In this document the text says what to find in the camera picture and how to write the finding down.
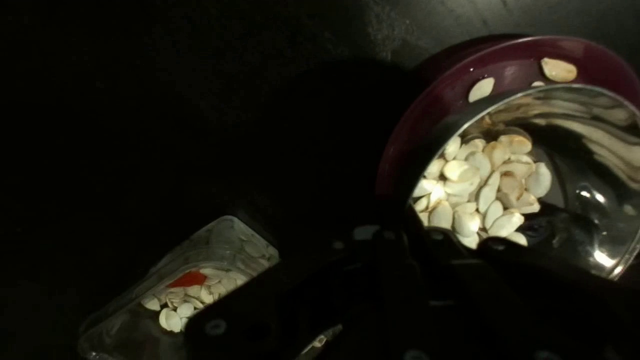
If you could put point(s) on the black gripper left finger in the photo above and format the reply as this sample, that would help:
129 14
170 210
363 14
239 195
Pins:
382 292

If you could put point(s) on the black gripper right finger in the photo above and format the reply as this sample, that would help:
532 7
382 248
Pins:
541 266

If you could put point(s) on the purple round lid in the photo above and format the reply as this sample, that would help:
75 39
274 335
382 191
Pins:
432 113

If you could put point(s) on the clear plastic container with seeds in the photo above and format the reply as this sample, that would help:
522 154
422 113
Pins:
201 287

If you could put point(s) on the white seed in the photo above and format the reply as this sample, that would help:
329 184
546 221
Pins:
558 69
481 88

